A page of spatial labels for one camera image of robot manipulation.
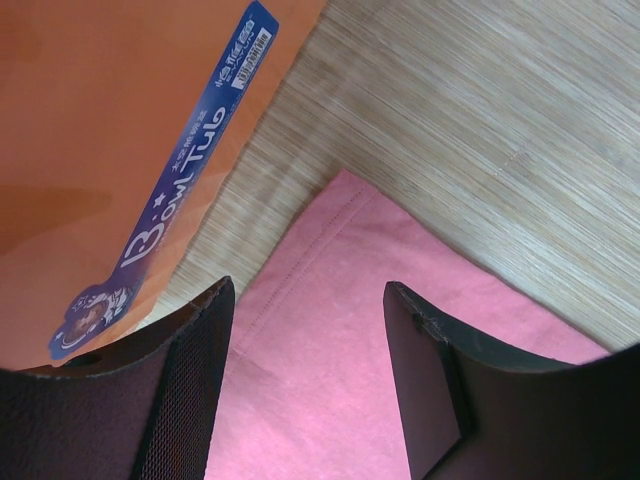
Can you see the pink t shirt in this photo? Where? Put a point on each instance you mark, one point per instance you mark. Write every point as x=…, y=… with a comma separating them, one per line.
x=308, y=390

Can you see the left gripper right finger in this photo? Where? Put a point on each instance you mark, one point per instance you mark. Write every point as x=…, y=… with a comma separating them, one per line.
x=475, y=407

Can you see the blue basket label sticker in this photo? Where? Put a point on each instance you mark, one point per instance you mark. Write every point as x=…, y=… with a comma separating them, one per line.
x=100, y=306

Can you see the orange plastic basket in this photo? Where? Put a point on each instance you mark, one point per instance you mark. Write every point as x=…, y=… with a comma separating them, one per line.
x=94, y=97

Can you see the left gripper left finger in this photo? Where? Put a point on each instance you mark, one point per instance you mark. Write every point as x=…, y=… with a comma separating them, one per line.
x=142, y=407

